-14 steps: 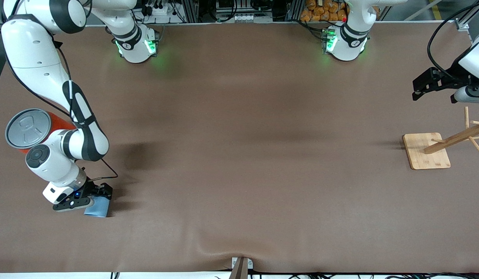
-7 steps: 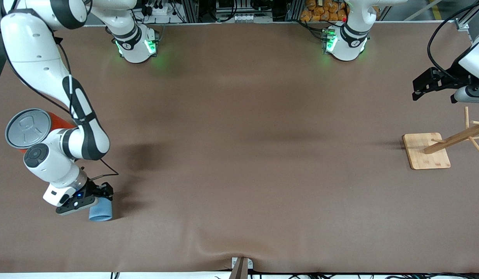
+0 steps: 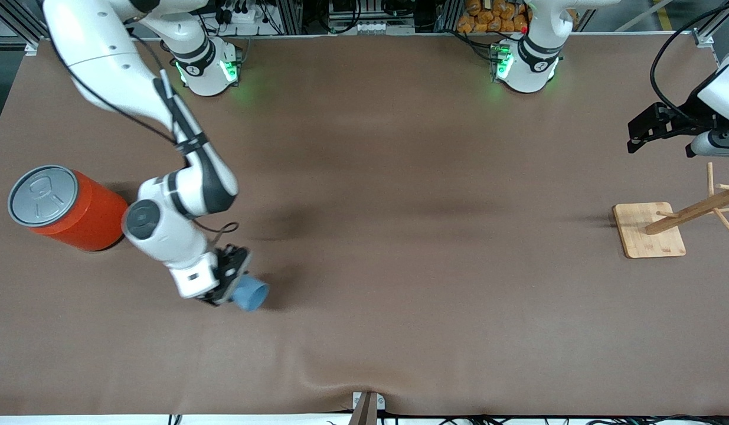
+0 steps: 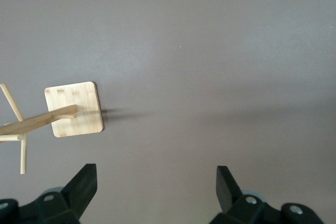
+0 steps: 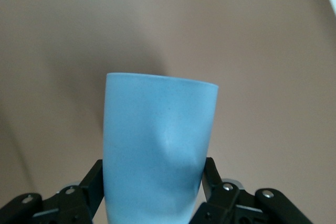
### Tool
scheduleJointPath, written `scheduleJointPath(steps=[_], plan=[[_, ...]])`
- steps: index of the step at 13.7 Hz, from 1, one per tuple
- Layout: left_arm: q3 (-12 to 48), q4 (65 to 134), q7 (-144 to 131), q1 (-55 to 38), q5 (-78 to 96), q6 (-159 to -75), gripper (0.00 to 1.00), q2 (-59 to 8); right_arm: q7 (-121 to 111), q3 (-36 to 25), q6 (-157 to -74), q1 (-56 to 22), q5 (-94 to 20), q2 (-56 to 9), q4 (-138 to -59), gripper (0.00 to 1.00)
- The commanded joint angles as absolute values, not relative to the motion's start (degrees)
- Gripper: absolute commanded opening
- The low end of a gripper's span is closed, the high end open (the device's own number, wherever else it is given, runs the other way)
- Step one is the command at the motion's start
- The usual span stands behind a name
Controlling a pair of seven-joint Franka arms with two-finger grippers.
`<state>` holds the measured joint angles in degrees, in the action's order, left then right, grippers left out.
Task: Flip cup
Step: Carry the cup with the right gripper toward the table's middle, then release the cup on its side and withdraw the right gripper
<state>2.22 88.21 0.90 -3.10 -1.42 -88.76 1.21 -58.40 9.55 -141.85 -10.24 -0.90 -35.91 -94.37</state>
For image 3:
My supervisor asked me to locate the light blue plastic cup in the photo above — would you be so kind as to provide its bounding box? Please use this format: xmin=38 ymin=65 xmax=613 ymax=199
xmin=231 ymin=274 xmax=269 ymax=312

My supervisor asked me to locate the wooden cup rack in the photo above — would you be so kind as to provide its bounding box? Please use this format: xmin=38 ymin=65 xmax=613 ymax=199
xmin=612 ymin=162 xmax=729 ymax=259

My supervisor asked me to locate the orange can-shaped container silver lid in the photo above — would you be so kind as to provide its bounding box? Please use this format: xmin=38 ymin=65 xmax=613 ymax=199
xmin=8 ymin=165 xmax=130 ymax=253

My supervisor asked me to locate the brown table mat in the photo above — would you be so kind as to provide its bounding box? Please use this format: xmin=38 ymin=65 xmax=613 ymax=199
xmin=0 ymin=32 xmax=729 ymax=417

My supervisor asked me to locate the orange snack packets bag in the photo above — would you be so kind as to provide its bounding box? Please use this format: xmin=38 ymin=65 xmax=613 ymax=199
xmin=457 ymin=0 xmax=530 ymax=34

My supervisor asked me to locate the white power strip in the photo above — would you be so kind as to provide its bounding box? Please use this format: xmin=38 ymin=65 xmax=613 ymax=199
xmin=221 ymin=5 xmax=266 ymax=25

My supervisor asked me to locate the white connector strip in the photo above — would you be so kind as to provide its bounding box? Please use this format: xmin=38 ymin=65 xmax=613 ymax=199
xmin=352 ymin=21 xmax=416 ymax=35

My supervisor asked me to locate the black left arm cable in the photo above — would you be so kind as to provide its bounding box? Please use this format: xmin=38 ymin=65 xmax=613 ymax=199
xmin=649 ymin=0 xmax=729 ymax=119

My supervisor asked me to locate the aluminium frame post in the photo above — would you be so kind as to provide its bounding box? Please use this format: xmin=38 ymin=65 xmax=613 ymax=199
xmin=692 ymin=0 xmax=729 ymax=49
xmin=0 ymin=0 xmax=49 ymax=51

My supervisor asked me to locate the metal table clamp bracket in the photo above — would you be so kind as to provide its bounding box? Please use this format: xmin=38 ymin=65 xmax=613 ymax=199
xmin=351 ymin=391 xmax=385 ymax=425

